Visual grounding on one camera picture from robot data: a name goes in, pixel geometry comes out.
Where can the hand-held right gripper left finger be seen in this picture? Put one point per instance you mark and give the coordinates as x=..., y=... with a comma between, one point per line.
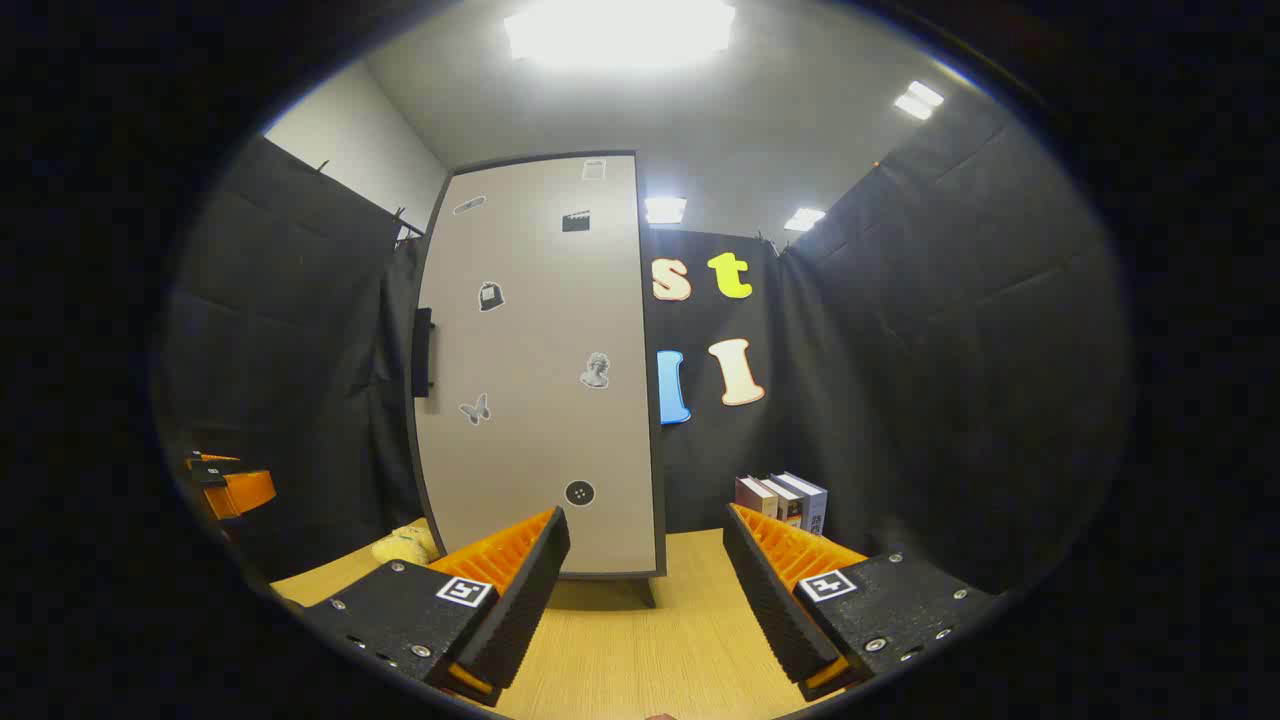
x=530, y=590

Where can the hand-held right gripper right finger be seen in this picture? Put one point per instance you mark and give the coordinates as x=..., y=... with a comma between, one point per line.
x=765, y=590

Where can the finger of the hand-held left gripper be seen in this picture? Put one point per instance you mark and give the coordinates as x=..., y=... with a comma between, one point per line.
x=245, y=492
x=208, y=472

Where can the grey cabinet door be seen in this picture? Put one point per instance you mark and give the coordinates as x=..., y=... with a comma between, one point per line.
x=540, y=350

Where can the brown hardcover book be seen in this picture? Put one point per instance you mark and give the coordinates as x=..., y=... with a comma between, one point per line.
x=752, y=497

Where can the blue grey book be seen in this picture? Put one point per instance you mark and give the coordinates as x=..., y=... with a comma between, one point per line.
x=812, y=500

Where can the yellow soft toy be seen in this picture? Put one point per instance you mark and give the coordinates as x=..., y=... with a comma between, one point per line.
x=402, y=546

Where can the black backdrop cloth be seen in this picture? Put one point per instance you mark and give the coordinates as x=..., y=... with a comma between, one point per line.
x=950, y=350

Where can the small ceiling light panel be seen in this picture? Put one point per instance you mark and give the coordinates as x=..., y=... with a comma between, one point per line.
x=804, y=219
x=918, y=100
x=665, y=210

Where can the large ceiling light panel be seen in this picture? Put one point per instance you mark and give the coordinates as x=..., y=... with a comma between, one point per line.
x=620, y=30

